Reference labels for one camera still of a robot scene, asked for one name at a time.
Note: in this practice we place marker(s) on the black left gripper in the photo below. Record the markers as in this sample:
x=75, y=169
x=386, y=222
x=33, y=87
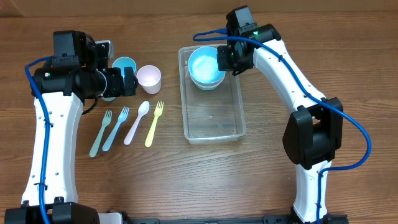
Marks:
x=121, y=86

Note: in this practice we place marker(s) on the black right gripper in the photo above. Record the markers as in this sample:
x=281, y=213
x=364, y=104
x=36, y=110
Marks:
x=226, y=64

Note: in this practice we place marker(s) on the blue plastic cup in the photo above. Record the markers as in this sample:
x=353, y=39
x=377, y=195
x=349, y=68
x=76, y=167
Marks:
x=123, y=62

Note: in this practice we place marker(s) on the blue plastic fork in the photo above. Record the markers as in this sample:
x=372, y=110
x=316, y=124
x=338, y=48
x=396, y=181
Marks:
x=121, y=118

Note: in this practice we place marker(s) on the pink plastic cup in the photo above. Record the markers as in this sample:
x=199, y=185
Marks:
x=149, y=77

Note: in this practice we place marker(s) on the white plastic spoon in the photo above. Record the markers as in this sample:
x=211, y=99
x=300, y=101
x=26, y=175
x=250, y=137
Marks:
x=142, y=111

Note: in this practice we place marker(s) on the blue plastic bowl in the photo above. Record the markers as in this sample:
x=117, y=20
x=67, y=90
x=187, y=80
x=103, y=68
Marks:
x=203, y=66

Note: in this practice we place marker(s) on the green plastic fork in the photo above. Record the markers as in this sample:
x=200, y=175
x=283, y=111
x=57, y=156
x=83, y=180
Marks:
x=105, y=122

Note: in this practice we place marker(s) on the green plastic bowl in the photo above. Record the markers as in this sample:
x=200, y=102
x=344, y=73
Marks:
x=207, y=86

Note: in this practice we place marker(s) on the yellow plastic fork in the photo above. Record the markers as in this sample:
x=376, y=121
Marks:
x=157, y=113

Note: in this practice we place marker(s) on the green plastic cup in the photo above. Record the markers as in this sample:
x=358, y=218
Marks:
x=109, y=99

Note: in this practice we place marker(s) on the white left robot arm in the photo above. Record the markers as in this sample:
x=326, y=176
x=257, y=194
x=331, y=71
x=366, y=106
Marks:
x=78, y=70

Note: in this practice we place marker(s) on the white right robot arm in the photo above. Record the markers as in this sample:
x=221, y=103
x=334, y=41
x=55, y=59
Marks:
x=313, y=132

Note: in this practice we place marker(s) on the clear plastic container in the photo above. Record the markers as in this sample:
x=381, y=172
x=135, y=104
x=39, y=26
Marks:
x=210, y=116

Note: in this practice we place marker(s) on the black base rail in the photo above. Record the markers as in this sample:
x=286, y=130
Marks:
x=202, y=220

